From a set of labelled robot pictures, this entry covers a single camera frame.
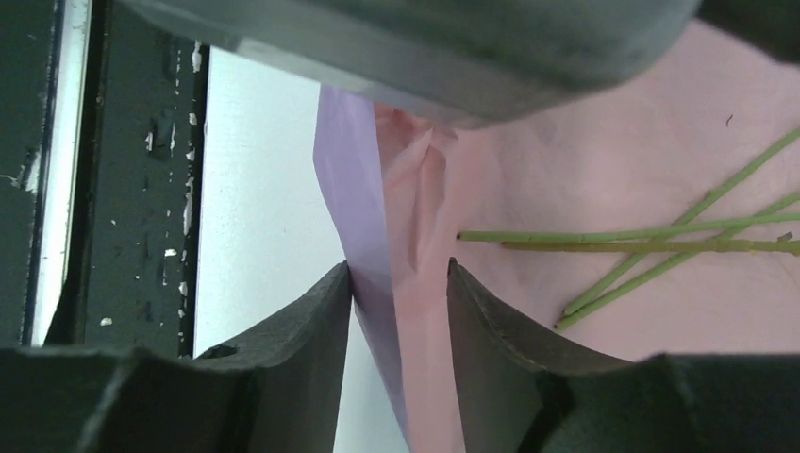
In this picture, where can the yellow rose stem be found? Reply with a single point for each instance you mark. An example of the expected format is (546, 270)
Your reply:
(790, 247)

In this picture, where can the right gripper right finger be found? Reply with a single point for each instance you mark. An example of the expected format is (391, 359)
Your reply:
(521, 387)

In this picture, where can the pink rose stem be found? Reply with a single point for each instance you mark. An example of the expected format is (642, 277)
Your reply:
(634, 234)

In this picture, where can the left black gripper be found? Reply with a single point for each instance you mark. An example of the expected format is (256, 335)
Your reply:
(470, 63)

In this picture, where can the peach rose stem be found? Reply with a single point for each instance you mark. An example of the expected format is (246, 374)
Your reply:
(656, 269)

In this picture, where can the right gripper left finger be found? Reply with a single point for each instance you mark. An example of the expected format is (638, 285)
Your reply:
(276, 387)

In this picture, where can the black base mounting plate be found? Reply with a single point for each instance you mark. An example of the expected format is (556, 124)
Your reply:
(101, 172)

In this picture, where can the pink wrapping paper sheet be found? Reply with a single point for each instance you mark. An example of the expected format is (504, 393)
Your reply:
(400, 188)

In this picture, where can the white rose stem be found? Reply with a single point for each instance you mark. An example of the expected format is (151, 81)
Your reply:
(711, 197)

